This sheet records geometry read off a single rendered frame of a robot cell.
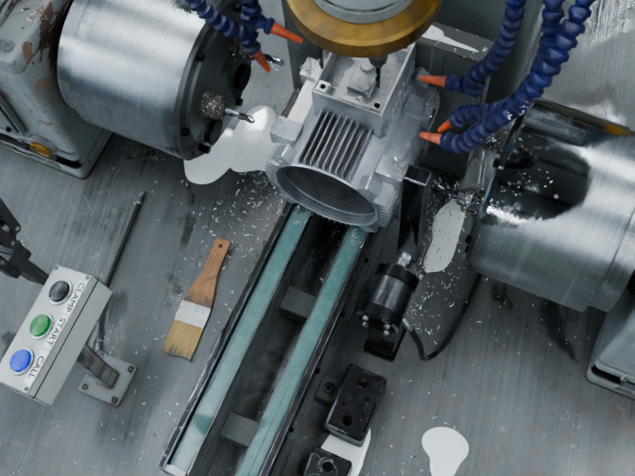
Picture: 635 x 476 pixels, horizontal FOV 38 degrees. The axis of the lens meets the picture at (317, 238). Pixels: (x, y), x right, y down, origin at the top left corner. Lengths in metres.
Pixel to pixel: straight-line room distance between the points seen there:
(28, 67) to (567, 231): 0.75
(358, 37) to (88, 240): 0.70
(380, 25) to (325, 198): 0.40
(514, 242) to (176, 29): 0.52
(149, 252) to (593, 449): 0.75
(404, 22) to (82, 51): 0.48
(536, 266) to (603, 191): 0.13
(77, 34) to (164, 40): 0.13
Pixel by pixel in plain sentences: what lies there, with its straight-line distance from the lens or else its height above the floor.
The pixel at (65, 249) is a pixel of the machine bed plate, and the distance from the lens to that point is 1.58.
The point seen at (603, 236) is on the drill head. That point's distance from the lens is 1.17.
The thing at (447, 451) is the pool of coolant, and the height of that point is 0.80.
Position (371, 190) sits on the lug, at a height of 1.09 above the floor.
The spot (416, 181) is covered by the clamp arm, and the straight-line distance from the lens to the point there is 1.05.
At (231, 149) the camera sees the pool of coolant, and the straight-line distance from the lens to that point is 1.58.
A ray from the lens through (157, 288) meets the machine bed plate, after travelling 1.51.
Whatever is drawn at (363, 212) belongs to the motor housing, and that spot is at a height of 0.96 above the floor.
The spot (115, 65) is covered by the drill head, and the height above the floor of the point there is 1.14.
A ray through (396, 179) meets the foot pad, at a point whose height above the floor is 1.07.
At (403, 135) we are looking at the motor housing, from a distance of 1.28.
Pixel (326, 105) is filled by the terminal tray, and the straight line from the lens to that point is 1.24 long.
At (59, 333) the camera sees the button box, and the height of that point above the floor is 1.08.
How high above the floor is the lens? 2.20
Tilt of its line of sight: 68 degrees down
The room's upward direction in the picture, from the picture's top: 8 degrees counter-clockwise
